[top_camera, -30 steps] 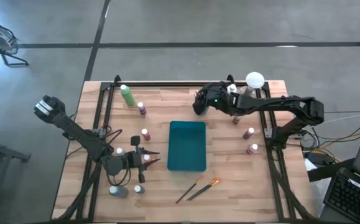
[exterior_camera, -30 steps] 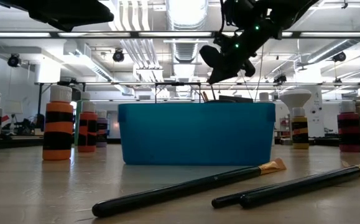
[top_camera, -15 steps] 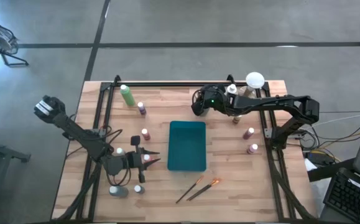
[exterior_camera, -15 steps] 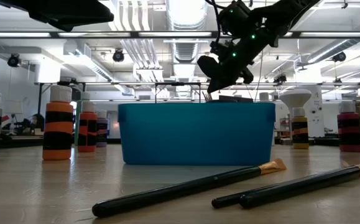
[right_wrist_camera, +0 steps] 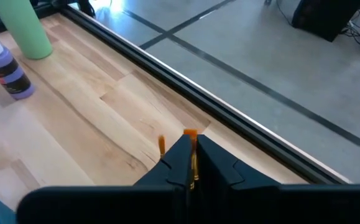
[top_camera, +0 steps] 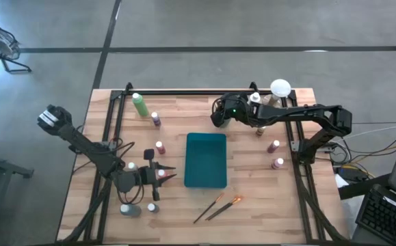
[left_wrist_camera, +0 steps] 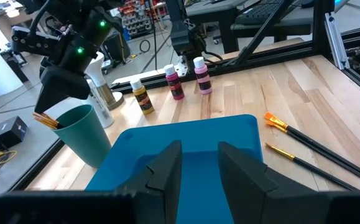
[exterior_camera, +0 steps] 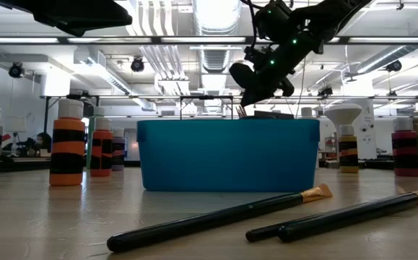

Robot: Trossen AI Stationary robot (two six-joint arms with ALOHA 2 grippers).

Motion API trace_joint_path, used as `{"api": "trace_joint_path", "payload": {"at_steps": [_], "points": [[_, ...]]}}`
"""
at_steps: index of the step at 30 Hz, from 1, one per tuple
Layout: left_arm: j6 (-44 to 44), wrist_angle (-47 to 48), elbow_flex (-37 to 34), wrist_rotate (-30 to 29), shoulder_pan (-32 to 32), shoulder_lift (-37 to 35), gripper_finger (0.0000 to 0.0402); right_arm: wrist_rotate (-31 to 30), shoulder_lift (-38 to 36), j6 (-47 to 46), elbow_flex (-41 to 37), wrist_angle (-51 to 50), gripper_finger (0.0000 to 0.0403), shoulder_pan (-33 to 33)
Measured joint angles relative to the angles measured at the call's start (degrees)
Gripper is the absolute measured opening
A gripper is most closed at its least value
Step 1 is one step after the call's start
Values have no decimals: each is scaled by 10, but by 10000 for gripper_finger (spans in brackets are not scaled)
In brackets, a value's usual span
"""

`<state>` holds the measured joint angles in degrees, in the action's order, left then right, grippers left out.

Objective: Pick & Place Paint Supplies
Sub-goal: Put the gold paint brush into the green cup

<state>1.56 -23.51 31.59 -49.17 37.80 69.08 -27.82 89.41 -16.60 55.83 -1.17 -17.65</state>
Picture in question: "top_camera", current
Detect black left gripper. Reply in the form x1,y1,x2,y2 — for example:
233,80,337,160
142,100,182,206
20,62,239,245
116,148,177,202

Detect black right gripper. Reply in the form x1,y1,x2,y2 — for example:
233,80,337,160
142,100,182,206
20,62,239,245
210,91,253,128

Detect large grey-blue paint bottle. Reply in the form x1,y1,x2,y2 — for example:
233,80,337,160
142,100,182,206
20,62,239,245
120,203,143,218

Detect large green paint bottle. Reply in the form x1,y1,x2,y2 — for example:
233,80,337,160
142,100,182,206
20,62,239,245
131,92,150,118

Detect thin black paintbrush orange tip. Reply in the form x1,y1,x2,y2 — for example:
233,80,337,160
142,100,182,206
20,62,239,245
192,193,226,225

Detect thick black paintbrush orange bristles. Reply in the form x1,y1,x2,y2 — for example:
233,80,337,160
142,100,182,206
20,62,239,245
204,195,243,221

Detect small dark red paint bottle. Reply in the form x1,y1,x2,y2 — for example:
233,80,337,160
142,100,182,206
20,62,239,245
265,139,280,154

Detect small pink paint bottle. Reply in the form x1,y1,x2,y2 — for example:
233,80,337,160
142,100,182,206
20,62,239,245
270,156,285,170

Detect teal plastic bin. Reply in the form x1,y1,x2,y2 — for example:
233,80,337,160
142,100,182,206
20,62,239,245
184,132,228,189

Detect white flood light bulb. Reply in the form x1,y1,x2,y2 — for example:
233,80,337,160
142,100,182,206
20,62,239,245
262,78,292,107

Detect black power strip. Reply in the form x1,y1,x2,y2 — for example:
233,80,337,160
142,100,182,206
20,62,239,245
336,165,369,182

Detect dark grey metal stand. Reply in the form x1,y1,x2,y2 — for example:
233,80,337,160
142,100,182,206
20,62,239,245
0,148,34,246

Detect black side desk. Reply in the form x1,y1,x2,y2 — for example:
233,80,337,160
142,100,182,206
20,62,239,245
337,172,392,201

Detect black keyboard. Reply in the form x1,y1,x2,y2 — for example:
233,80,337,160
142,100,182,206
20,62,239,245
356,184,396,246

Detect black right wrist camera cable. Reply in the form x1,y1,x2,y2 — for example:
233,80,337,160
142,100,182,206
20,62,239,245
212,96,226,115

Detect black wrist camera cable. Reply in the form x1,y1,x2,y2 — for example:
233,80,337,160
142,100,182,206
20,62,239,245
212,96,226,115
116,184,145,205

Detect black left wrist camera cable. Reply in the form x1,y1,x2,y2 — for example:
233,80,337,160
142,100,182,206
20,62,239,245
116,184,145,205

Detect black aluminium rig frame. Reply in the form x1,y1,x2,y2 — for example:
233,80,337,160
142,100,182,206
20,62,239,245
59,81,347,245

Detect black cable bundle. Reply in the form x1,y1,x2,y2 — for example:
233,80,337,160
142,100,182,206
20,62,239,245
327,136,354,167

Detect white cable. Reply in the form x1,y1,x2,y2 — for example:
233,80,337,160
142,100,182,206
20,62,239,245
344,123,396,141

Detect yellow cable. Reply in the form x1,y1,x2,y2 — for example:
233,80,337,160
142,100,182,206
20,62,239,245
349,145,396,165

